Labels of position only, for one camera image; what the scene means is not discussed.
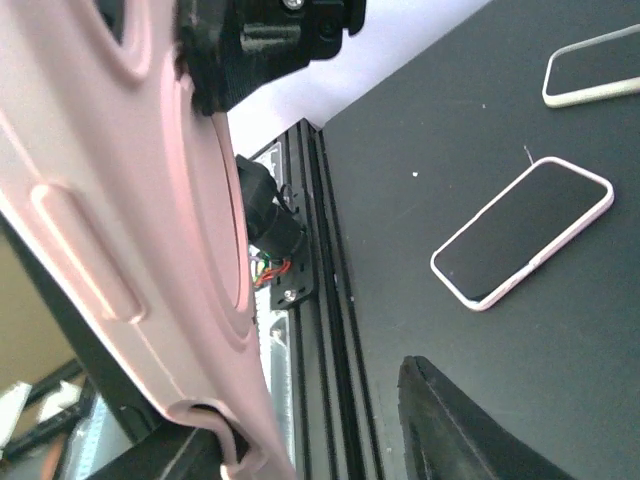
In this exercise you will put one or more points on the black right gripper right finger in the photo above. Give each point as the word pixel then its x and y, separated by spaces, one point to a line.
pixel 448 436

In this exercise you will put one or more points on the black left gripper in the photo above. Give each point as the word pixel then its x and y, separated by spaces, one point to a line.
pixel 229 49

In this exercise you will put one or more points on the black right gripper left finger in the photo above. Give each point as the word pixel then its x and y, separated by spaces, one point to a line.
pixel 170 452

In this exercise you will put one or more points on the phone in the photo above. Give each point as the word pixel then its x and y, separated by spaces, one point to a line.
pixel 517 231
pixel 132 203
pixel 600 68

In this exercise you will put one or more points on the phone in cream case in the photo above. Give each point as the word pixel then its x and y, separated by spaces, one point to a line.
pixel 600 68

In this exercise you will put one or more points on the black aluminium rail frame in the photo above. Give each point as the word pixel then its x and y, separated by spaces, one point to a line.
pixel 335 432

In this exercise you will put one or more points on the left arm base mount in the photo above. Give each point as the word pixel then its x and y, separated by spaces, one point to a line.
pixel 277 227

